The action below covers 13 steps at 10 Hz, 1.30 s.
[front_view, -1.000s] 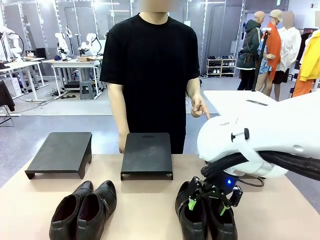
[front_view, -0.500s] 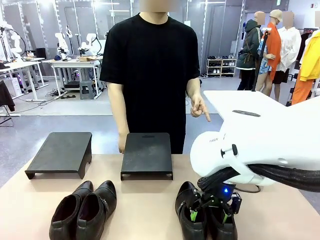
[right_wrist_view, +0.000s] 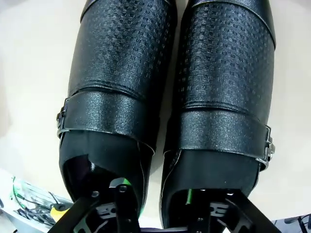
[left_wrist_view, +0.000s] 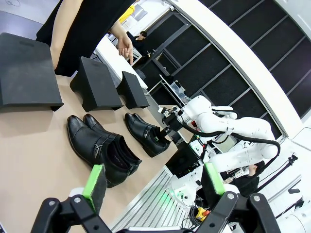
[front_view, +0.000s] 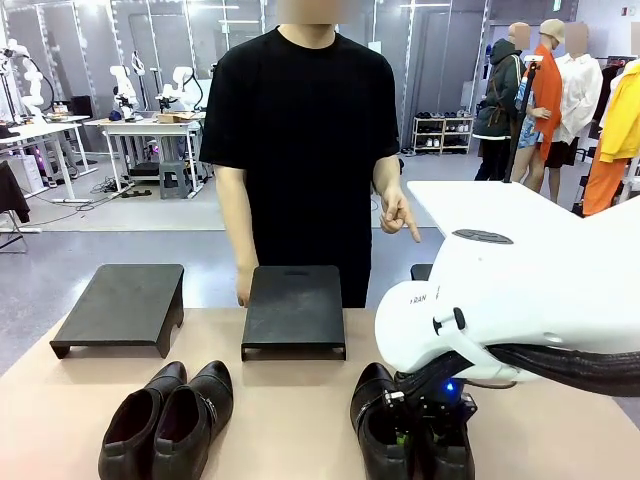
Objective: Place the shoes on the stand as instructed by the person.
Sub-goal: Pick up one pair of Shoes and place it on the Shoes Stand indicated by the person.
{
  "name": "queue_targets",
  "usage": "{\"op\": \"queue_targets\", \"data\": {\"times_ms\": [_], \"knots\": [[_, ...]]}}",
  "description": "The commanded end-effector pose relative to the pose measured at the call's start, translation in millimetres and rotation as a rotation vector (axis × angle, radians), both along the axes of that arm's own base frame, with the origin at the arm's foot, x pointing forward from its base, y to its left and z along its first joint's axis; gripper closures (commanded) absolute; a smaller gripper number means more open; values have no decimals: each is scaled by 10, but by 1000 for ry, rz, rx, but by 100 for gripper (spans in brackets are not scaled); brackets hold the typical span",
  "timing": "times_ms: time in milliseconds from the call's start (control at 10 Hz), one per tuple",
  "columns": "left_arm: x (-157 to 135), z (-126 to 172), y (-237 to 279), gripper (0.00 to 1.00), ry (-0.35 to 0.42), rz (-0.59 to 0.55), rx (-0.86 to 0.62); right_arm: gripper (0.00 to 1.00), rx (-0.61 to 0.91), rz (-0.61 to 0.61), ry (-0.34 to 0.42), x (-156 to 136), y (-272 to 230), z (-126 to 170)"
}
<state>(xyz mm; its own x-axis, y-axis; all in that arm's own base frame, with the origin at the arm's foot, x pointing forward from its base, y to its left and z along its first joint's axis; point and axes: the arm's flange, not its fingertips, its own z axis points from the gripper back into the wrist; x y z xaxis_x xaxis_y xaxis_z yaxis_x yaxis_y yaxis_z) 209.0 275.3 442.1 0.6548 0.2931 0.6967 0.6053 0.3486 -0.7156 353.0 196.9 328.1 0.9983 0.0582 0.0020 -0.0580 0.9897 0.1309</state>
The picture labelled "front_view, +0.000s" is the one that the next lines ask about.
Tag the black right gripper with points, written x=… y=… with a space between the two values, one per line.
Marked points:
x=435 y=405

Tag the plain black leather shoe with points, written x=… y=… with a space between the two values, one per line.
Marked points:
x=450 y=460
x=125 y=435

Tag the black leather shoe with buckle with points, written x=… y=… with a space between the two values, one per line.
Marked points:
x=210 y=395
x=372 y=395

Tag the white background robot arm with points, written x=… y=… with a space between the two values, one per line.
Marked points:
x=180 y=87
x=30 y=80
x=125 y=85

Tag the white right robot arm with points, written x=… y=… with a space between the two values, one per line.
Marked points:
x=500 y=300

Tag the person's right forearm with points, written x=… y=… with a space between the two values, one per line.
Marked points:
x=235 y=220

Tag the person's left forearm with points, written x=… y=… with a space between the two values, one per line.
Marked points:
x=386 y=175

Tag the black shoe stand with slot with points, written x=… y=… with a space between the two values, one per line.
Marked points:
x=295 y=310

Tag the person in black t-shirt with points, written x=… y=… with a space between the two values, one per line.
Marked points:
x=300 y=150

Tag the person's left hand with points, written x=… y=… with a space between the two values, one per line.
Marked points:
x=395 y=210

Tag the person's right hand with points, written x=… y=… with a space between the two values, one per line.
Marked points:
x=244 y=287

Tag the large white table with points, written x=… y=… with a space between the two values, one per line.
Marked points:
x=475 y=205

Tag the white shoe rack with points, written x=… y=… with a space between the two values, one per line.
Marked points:
x=442 y=135

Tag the orange hanging trousers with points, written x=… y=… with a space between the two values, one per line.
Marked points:
x=602 y=190

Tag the mannequin in dark green jacket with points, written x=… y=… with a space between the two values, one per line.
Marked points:
x=500 y=100

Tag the grey plastic stool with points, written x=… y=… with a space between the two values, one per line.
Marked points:
x=175 y=180

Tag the mannequin with orange shawl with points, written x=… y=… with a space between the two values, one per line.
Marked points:
x=542 y=100

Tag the mannequin in white shirt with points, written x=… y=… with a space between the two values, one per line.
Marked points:
x=580 y=100

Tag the yellow hanging garment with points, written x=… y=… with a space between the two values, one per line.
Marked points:
x=622 y=115

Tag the cardboard box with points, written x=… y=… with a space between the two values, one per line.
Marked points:
x=175 y=118

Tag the white power strip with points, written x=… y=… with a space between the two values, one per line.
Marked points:
x=72 y=200

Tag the black box on desk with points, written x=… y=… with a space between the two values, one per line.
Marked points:
x=81 y=106

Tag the black jacket on chair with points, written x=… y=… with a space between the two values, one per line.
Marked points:
x=12 y=192

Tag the white desk with white legs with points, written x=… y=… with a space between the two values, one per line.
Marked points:
x=45 y=129

